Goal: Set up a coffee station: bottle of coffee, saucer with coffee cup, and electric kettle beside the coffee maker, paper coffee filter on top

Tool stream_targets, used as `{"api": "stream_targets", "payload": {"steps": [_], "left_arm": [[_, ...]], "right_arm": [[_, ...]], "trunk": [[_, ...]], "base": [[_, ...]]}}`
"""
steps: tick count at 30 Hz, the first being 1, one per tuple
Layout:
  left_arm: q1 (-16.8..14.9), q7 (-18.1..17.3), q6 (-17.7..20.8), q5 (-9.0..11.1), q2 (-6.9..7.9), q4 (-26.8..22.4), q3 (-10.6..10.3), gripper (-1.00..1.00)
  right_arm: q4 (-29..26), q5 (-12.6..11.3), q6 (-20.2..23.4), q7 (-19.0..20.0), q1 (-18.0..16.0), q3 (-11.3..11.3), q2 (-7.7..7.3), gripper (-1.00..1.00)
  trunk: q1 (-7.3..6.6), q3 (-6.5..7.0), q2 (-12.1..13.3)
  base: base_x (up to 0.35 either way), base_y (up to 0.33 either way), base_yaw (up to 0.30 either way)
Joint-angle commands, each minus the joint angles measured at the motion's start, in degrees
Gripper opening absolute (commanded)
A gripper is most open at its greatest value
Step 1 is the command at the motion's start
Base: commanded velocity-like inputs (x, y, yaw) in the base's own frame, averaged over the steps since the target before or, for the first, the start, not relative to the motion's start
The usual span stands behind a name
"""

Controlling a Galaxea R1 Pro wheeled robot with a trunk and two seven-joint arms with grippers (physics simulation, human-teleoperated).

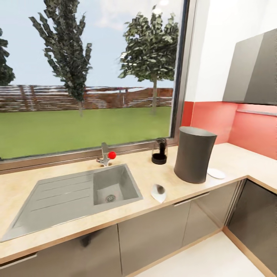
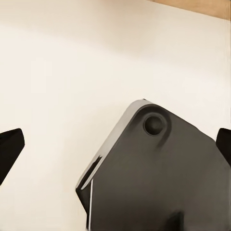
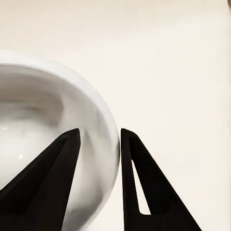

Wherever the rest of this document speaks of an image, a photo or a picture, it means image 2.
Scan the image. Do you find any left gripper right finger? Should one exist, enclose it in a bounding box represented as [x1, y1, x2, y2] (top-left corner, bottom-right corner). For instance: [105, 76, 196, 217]
[216, 128, 231, 167]

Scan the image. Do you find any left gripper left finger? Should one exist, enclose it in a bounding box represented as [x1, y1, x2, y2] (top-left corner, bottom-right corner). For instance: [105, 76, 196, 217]
[0, 128, 25, 186]

